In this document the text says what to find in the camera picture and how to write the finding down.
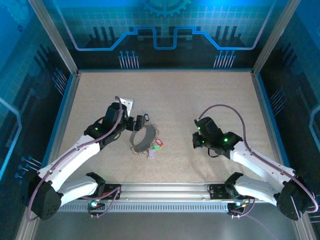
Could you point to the small black controller box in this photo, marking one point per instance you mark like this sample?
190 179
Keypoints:
233 207
96 206

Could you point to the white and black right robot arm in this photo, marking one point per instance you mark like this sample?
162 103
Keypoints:
260 160

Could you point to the aluminium frame post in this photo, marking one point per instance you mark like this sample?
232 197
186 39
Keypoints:
275 37
54 37

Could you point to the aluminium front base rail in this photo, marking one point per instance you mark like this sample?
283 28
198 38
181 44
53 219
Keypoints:
165 191

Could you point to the purple plastic key tag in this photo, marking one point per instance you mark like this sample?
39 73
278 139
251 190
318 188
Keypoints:
151 155

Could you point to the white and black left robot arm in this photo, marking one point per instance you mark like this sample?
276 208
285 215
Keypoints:
70 160

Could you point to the black plastic key tag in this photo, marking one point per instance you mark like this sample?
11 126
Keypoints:
146 117

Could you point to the red plastic key tag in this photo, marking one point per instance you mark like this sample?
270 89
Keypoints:
159 143

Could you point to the aluminium back rail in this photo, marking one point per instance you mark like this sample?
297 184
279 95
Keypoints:
165 71

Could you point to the grey metal front plate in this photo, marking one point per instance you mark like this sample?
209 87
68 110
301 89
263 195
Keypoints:
165 227

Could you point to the aluminium side rail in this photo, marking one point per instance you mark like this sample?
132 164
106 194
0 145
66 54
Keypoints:
65 112
266 110

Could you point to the green plastic key tag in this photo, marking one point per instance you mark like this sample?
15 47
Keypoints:
156 148

